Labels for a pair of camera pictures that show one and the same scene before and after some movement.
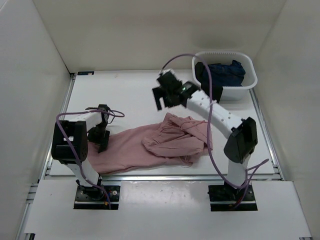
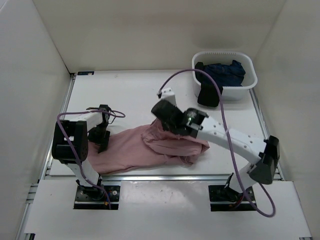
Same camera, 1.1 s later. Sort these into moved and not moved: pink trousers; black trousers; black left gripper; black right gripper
Moved: black right gripper
Not moved: black trousers; black left gripper; pink trousers
